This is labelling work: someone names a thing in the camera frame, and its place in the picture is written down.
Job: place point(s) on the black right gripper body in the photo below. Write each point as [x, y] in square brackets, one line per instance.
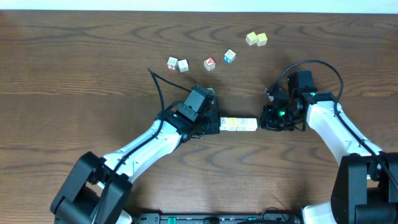
[280, 118]

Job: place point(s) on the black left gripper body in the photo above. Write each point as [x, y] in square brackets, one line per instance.
[212, 123]

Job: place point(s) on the soccer ball wooden block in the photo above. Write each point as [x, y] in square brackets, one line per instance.
[224, 126]

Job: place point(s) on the yellow number wooden block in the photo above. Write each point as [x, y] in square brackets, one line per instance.
[233, 124]

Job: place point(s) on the plain wooden block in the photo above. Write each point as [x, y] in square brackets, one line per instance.
[252, 124]

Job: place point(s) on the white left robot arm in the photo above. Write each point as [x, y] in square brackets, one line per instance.
[97, 188]

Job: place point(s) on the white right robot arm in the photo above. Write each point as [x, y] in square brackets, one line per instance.
[365, 189]

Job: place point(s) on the red A block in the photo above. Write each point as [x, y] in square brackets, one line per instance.
[209, 63]

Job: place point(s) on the white letter block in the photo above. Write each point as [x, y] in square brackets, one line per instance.
[183, 65]

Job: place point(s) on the blue edged block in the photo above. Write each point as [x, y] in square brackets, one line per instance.
[229, 56]

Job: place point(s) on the pale yellow block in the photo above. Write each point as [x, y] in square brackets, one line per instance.
[251, 38]

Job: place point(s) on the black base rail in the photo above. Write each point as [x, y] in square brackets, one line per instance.
[272, 216]

